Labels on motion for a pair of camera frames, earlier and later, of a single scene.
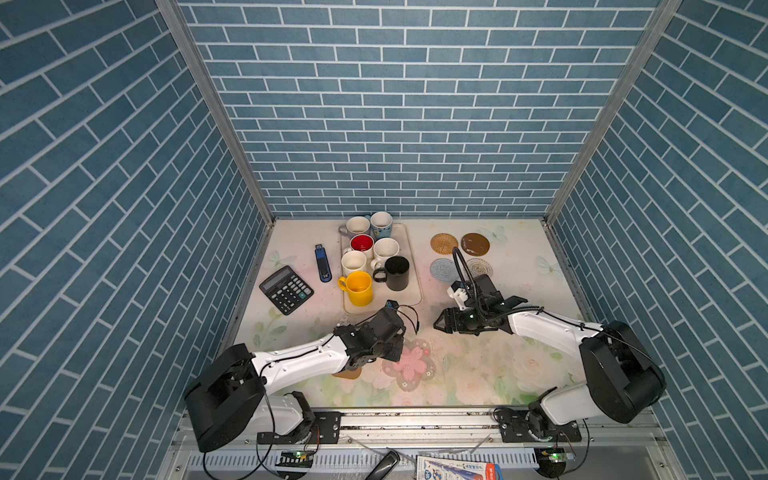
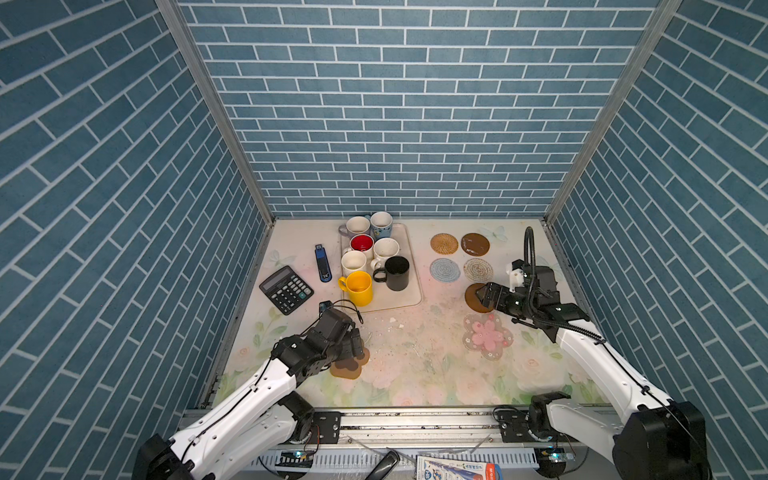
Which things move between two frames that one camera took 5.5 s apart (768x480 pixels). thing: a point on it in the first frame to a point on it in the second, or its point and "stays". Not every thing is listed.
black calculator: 286,290 stays
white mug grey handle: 355,225 stays
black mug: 395,273 stays
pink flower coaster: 413,365 to 487,334
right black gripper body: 474,318 to 513,302
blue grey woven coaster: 444,270 stays
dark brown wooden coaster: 475,244 stays
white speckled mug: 383,248 stays
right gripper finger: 450,320 to 486,294
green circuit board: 299,459 stays
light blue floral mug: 381,224 stays
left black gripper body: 391,350 to 345,348
